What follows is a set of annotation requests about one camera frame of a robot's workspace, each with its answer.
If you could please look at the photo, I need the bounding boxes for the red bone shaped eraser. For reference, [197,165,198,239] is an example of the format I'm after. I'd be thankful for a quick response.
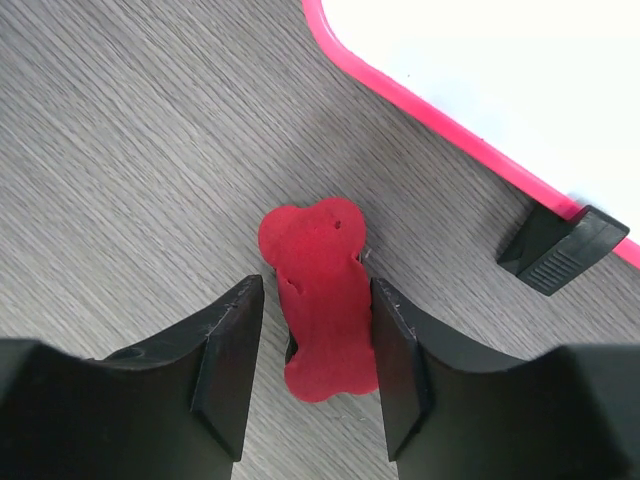
[258,197,378,403]

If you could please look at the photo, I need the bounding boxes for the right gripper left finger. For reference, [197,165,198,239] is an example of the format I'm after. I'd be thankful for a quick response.
[1,275,264,479]

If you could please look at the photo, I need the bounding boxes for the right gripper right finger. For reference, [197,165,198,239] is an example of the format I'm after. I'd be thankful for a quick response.
[371,279,639,479]

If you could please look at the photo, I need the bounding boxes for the pink framed whiteboard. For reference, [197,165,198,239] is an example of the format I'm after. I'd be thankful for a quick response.
[303,1,639,264]

